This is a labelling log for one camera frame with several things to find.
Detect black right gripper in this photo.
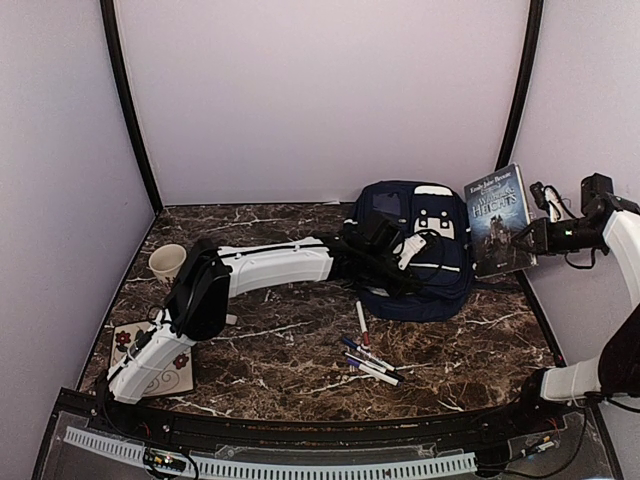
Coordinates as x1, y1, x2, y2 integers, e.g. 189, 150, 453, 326
513, 216, 608, 256

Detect navy blue backpack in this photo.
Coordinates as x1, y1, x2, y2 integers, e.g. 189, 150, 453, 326
344, 180, 474, 323

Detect dark blue hardcover book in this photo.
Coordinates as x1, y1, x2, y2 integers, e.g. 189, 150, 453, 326
464, 164, 537, 278

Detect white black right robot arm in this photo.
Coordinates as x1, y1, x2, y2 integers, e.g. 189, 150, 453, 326
510, 194, 639, 434

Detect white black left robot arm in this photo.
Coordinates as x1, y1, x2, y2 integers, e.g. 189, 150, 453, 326
101, 234, 427, 436

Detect red capped white marker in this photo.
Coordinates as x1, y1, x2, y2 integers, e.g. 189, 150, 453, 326
355, 300, 370, 349

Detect blue capped white marker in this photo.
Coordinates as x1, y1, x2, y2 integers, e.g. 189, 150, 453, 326
341, 337, 371, 356

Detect black capped white marker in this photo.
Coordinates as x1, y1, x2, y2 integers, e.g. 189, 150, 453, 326
347, 357, 401, 386

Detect purple capped white marker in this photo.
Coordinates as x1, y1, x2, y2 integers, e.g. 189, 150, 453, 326
344, 352, 392, 373

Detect cream floral mug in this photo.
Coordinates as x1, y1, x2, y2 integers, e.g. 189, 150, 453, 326
148, 244, 187, 285

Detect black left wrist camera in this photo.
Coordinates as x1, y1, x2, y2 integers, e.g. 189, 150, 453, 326
362, 217, 401, 254

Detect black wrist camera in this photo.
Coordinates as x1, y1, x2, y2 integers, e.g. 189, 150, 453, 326
580, 173, 613, 212
362, 217, 401, 254

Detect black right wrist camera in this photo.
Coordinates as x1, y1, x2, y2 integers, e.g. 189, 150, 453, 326
580, 173, 613, 212

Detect black front rail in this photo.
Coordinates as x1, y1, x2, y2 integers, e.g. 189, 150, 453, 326
54, 389, 591, 451

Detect white slotted cable duct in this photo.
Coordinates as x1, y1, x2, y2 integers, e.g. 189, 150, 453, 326
63, 427, 477, 479

